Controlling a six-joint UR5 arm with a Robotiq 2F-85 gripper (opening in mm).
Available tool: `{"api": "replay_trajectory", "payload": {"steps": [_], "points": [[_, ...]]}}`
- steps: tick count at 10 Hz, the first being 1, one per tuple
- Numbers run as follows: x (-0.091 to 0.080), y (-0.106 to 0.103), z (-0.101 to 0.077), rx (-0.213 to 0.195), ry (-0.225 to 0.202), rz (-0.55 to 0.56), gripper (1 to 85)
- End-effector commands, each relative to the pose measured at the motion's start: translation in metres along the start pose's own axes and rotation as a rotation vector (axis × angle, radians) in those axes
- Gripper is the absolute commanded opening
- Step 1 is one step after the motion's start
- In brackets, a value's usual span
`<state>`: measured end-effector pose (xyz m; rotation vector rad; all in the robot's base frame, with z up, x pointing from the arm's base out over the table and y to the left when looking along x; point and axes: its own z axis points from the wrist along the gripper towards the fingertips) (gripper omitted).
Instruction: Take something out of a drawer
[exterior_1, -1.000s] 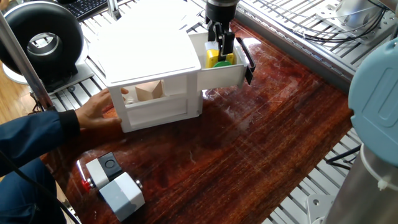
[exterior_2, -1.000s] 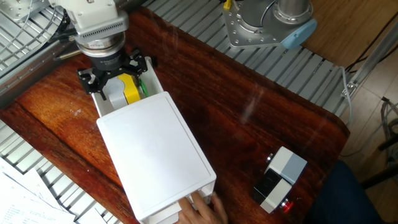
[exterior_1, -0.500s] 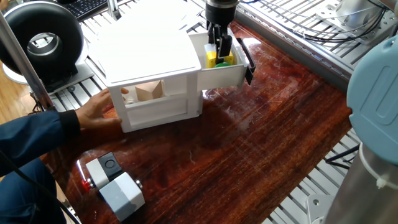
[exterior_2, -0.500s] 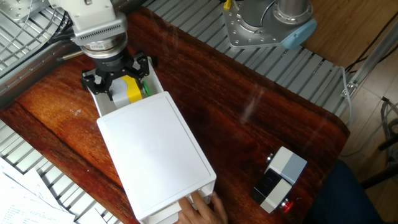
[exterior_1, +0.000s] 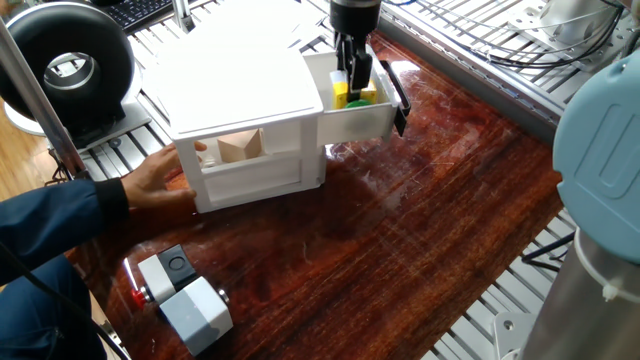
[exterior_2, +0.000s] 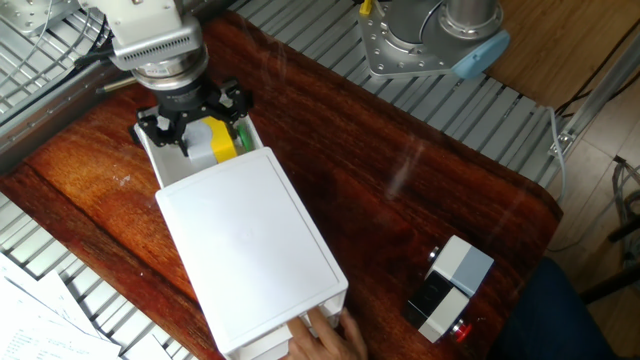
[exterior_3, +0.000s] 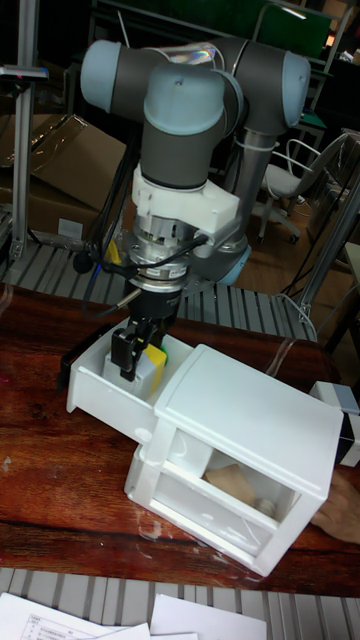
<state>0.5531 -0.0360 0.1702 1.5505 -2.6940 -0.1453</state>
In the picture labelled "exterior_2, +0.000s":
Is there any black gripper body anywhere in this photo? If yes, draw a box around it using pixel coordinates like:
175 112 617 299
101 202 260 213
157 81 222 124

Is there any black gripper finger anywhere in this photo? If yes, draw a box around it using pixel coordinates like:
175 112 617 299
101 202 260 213
130 106 191 157
216 76 253 143

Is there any white drawer with black handle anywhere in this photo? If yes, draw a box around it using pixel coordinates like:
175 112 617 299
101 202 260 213
133 112 265 189

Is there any yellow grey box green button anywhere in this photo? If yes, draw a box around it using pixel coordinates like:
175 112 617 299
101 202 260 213
185 115 253 169

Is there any white plastic drawer cabinet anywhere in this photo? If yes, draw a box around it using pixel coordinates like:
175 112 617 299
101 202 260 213
154 146 350 360

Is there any person's bare hand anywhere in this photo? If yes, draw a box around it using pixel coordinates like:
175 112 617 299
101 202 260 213
279 306 370 360

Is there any tan rod with dark tip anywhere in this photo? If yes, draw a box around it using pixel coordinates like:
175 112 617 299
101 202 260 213
95 75 139 95

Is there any white wrist-mounted box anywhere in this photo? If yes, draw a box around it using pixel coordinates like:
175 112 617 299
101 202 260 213
82 0 204 71

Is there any glossy brown wooden board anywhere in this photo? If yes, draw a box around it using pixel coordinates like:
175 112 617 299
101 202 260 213
0 12 564 360

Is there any white paper sheet pile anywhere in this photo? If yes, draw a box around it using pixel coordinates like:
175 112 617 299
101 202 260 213
0 252 174 360

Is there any grey white box metal button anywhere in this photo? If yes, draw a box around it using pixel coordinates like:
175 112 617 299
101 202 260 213
426 234 496 300

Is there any white black box red button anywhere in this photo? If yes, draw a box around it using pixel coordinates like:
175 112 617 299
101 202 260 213
402 271 474 345

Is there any leg in blue trousers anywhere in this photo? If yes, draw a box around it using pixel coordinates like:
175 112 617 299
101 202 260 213
487 257 621 360

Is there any dark chair base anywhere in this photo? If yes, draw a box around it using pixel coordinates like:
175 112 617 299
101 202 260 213
579 212 640 305

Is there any black cable bundle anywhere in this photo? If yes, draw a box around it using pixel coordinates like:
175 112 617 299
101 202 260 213
72 19 119 71

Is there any grey aluminium frame rail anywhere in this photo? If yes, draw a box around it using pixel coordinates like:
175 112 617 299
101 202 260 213
0 57 126 174

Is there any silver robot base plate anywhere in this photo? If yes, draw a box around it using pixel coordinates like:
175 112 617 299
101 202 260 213
357 3 494 80

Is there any light grey cable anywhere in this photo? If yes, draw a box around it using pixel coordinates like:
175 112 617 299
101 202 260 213
547 106 569 202

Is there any long aluminium frame post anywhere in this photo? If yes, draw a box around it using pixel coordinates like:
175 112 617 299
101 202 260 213
547 29 640 161

